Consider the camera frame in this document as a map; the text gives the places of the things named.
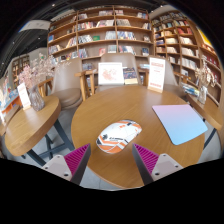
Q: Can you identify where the round wooden side table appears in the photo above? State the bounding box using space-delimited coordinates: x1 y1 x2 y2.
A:
186 93 224 151
4 95 76 167

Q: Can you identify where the white orange computer mouse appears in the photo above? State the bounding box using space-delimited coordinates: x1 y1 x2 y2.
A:
95 119 143 155

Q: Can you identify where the glass vase with dried flowers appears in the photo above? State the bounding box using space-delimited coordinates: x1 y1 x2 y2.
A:
18 53 56 113
194 54 218 106

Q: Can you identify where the wide wooden bookshelf unit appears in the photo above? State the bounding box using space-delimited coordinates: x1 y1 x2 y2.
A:
46 4 155 73

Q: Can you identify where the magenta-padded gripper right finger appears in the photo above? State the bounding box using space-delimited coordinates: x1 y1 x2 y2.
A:
131 143 184 187

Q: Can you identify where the white sign on wooden base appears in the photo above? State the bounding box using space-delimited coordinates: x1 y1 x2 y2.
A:
147 56 167 94

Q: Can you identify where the small distant bookshelf unit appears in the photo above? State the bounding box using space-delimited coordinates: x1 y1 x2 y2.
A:
11 53 31 84

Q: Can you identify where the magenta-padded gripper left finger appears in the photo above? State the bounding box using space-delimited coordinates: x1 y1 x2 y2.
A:
42 143 92 186

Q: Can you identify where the beige wooden-armed armchair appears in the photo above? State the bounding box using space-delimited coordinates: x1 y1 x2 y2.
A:
38 57 98 109
146 54 188 101
87 52 150 94

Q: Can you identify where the small white orange table sign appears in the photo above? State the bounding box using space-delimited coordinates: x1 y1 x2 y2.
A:
16 82 32 111

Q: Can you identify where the colourful book display stand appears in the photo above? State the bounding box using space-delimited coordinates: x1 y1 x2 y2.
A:
0 74 21 124

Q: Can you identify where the dark cover book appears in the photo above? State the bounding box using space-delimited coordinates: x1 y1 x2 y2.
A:
122 67 139 85

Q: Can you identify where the yellow poster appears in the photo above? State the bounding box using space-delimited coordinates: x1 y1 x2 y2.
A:
199 29 214 48

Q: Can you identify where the white framed red picture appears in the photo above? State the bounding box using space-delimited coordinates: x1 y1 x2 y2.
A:
97 61 125 86

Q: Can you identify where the stack of colourful books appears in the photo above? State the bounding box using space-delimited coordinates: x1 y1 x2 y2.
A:
181 83 201 98

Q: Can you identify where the pink blue gradient mouse pad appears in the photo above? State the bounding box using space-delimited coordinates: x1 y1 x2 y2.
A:
151 103 209 146

